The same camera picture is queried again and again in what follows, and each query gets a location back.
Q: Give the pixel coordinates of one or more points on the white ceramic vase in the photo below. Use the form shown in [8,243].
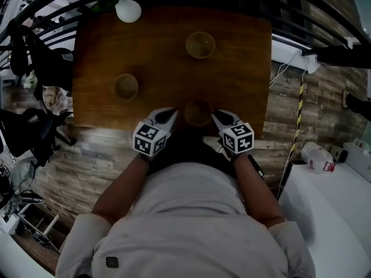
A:
[128,10]

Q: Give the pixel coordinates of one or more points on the small black square badge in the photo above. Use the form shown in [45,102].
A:
[112,262]

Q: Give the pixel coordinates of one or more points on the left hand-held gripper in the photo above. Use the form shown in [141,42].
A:
[149,139]

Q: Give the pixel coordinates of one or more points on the black waist device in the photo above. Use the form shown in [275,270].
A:
[256,166]

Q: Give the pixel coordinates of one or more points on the black hanging bag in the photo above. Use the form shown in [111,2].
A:
[43,56]

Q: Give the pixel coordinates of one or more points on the white storage box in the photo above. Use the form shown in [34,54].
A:
[359,153]

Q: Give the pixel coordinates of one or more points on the beige crumpled cloth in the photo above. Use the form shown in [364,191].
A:
[56,100]

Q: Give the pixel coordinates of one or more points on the black office chair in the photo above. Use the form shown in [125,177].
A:
[29,132]

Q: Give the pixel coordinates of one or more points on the yellow black striped tape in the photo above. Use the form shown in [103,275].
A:
[298,111]

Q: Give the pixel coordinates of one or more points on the person's right forearm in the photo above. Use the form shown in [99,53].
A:
[258,193]

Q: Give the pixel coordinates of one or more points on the black curved railing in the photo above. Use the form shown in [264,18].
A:
[285,25]

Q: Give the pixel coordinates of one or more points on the person's white shirt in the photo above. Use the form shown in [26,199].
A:
[185,227]

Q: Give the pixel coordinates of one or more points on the white flower bunch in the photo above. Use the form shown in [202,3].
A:
[30,80]

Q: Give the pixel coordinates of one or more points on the dark wooden post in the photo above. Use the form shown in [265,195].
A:
[342,57]

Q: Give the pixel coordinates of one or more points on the white wooden rack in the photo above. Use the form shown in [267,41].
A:
[46,229]

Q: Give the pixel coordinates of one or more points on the person's left forearm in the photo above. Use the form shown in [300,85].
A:
[121,190]

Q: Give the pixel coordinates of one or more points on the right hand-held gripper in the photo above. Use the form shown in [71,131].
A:
[237,138]

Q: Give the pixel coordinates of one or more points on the small black white device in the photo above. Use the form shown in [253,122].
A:
[339,154]

